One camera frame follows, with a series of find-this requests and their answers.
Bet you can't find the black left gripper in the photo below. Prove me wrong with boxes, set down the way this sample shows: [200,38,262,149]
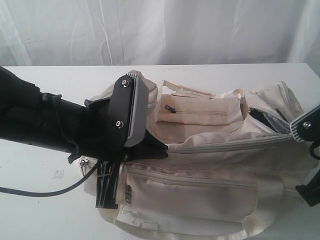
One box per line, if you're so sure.
[67,99,169,210]

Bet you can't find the clear tape scrap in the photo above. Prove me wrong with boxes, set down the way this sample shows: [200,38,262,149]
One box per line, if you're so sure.
[51,169,65,180]

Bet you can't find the white backdrop curtain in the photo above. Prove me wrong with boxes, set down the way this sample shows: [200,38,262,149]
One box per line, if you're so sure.
[0,0,320,66]

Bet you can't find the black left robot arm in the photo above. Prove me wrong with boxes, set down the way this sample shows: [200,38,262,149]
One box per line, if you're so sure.
[0,68,168,209]

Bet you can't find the cream fabric duffel bag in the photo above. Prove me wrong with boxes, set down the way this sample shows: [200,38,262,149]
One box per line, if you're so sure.
[79,77,320,240]

